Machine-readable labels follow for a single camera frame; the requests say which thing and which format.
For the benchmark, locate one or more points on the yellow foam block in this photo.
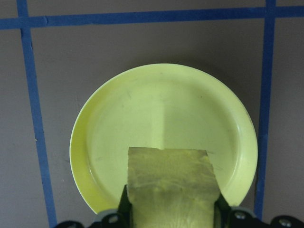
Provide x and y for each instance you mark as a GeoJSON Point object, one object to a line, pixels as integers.
{"type": "Point", "coordinates": [173, 185]}

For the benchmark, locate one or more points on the yellow plastic plate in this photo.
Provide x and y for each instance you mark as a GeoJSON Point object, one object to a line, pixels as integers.
{"type": "Point", "coordinates": [142, 114]}

